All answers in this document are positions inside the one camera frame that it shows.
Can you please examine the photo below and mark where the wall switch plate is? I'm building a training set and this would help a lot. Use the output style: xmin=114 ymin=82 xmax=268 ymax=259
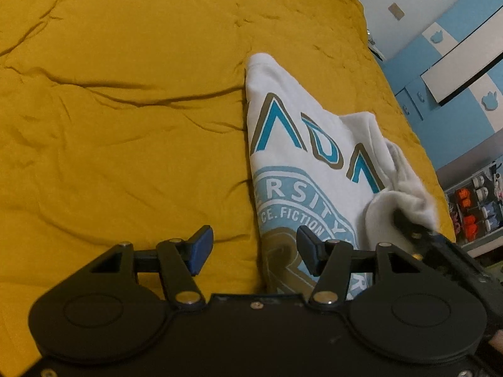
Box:
xmin=388 ymin=3 xmax=405 ymax=21

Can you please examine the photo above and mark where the mustard yellow quilt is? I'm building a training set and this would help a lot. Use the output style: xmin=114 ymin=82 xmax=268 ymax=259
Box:
xmin=1 ymin=0 xmax=454 ymax=376

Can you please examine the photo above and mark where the blue white wardrobe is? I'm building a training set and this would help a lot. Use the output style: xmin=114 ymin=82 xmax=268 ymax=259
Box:
xmin=383 ymin=0 xmax=502 ymax=169

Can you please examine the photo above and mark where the white sweatshirt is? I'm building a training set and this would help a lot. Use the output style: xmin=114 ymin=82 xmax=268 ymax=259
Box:
xmin=246 ymin=53 xmax=438 ymax=295

